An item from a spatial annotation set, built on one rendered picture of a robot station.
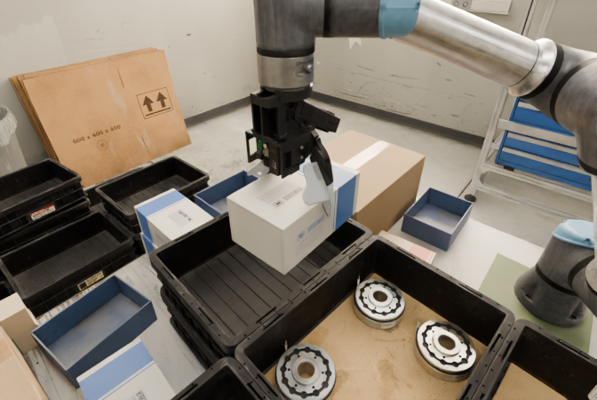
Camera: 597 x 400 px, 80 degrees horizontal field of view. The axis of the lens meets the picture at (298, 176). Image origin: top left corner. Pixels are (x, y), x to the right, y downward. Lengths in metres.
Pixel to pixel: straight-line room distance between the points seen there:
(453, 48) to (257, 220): 0.39
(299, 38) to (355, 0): 0.07
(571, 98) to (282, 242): 0.47
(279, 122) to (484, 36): 0.34
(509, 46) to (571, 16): 2.55
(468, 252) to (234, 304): 0.72
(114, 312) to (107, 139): 2.13
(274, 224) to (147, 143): 2.71
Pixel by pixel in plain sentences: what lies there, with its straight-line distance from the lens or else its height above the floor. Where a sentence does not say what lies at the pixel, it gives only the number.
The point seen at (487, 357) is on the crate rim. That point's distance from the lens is 0.69.
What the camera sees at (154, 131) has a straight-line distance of 3.19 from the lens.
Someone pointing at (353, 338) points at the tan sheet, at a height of 0.83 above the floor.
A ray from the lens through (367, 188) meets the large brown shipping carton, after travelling 1.02.
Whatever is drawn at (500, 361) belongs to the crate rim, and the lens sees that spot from 0.69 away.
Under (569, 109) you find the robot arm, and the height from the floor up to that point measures 1.27.
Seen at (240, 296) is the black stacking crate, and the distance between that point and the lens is 0.83.
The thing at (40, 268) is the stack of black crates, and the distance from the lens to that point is 1.81.
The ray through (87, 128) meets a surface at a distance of 3.00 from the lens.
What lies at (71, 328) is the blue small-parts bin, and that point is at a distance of 1.07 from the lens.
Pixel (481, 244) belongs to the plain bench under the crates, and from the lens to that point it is 1.25.
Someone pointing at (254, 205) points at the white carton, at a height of 1.14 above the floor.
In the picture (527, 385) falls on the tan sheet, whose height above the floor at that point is 0.83.
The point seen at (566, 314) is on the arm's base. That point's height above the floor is 0.77.
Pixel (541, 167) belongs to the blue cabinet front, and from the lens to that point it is 2.56.
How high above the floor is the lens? 1.47
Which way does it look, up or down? 32 degrees down
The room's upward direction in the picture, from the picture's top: straight up
